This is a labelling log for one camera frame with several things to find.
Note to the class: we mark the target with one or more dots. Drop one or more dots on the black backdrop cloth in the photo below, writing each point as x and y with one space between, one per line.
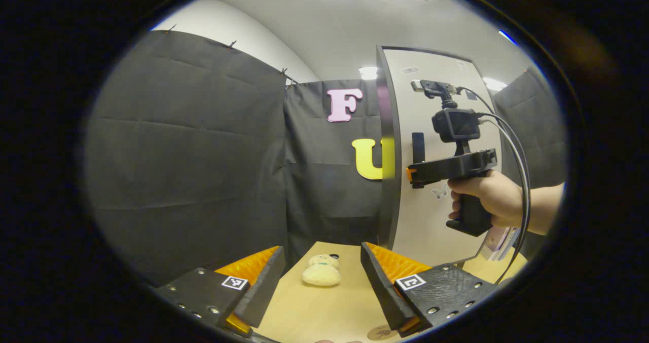
192 155

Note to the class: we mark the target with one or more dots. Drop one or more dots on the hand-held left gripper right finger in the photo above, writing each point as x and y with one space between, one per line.
383 287

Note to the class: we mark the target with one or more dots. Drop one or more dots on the white cabinet door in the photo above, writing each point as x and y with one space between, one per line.
431 231

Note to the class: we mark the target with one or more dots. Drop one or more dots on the dark grey cabinet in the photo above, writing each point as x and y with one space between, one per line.
388 206

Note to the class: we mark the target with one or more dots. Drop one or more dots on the grey spine book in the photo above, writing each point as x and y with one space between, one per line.
512 241

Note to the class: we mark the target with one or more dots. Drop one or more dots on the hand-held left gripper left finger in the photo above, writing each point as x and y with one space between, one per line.
263 287

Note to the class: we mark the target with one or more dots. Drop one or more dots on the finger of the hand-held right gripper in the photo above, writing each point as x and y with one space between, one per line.
421 176

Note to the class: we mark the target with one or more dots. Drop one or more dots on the cream plush toy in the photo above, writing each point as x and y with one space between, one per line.
322 274

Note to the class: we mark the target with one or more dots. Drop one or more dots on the round wooden coaster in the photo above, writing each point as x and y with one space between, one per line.
383 333

